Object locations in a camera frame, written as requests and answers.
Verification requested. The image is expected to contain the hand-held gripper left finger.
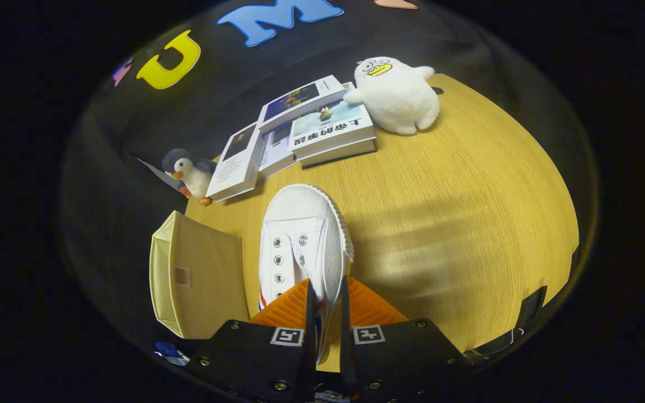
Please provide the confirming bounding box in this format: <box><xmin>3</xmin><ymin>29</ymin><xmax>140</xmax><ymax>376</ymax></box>
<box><xmin>187</xmin><ymin>278</ymin><xmax>317</xmax><ymax>403</ymax></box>

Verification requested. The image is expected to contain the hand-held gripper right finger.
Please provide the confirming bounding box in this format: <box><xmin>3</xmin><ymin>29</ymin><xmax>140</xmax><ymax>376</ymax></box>
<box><xmin>338</xmin><ymin>275</ymin><xmax>470</xmax><ymax>403</ymax></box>

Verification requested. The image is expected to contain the beige fabric storage box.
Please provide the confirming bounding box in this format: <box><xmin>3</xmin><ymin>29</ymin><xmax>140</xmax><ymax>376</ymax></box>
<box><xmin>149</xmin><ymin>210</ymin><xmax>251</xmax><ymax>340</ymax></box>

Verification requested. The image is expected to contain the white canvas shoe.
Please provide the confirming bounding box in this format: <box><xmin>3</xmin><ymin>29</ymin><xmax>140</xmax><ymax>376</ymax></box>
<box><xmin>258</xmin><ymin>184</ymin><xmax>355</xmax><ymax>367</ymax></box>

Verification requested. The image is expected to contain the small blue object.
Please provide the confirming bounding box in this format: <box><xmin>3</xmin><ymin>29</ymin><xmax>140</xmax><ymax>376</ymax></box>
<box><xmin>155</xmin><ymin>341</ymin><xmax>190</xmax><ymax>366</ymax></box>

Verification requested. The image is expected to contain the white book with portrait cover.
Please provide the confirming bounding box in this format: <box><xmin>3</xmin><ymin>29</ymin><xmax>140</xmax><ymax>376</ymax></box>
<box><xmin>206</xmin><ymin>121</ymin><xmax>267</xmax><ymax>202</ymax></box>

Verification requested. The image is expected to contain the thick book with teal cover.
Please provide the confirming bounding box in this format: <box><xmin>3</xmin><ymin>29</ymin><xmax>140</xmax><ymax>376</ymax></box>
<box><xmin>288</xmin><ymin>101</ymin><xmax>377</xmax><ymax>161</ymax></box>

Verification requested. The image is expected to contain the grey penguin plush toy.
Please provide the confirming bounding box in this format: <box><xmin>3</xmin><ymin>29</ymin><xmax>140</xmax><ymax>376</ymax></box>
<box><xmin>162</xmin><ymin>148</ymin><xmax>218</xmax><ymax>207</ymax></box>

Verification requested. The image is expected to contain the book with blue picture cover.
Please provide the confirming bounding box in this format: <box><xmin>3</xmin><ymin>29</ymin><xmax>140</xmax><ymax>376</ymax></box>
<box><xmin>256</xmin><ymin>75</ymin><xmax>347</xmax><ymax>134</ymax></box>

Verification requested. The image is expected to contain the white duck plush toy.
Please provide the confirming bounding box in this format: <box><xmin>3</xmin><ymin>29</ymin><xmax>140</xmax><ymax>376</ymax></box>
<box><xmin>343</xmin><ymin>57</ymin><xmax>441</xmax><ymax>135</ymax></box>

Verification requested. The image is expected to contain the black backdrop cloth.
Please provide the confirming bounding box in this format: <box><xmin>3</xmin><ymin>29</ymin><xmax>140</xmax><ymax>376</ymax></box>
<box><xmin>59</xmin><ymin>0</ymin><xmax>600</xmax><ymax>348</ymax></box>

